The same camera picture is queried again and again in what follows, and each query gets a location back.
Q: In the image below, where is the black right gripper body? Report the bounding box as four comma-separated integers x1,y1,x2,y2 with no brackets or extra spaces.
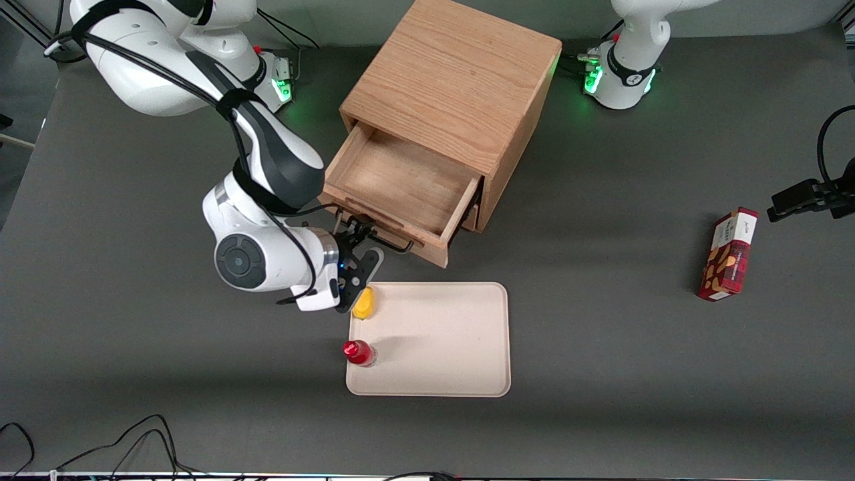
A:
332,227,376,315

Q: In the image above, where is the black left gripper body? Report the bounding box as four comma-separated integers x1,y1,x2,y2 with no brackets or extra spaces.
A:
823,157,855,220

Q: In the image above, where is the black drawer handle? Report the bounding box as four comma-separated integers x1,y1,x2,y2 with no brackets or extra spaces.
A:
333,207,416,256

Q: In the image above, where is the wooden drawer with worn front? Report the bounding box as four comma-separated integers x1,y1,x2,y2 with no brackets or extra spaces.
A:
318,122,484,269

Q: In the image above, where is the wooden two-drawer cabinet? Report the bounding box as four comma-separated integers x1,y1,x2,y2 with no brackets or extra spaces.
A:
339,0,563,234

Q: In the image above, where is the yellow toy fruit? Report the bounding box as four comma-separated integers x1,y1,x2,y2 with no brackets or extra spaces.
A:
351,286,379,321

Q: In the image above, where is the red snack box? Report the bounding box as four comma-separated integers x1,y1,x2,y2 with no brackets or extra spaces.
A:
696,206,759,303

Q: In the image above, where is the small red bottle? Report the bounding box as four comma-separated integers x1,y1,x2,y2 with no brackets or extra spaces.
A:
342,339,377,368

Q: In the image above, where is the beige plastic tray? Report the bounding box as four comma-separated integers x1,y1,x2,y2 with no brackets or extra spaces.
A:
345,281,512,398

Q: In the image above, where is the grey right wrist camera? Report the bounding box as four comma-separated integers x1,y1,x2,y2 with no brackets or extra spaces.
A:
359,247,385,280

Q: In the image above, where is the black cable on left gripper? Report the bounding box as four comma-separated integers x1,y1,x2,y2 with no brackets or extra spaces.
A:
817,105,855,189

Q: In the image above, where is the black cable at arm base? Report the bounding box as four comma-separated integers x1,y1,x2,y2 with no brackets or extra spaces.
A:
255,9,321,81
560,19,626,75

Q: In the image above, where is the black floor cable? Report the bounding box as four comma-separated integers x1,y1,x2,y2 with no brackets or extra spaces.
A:
55,414,208,480
0,422,36,479

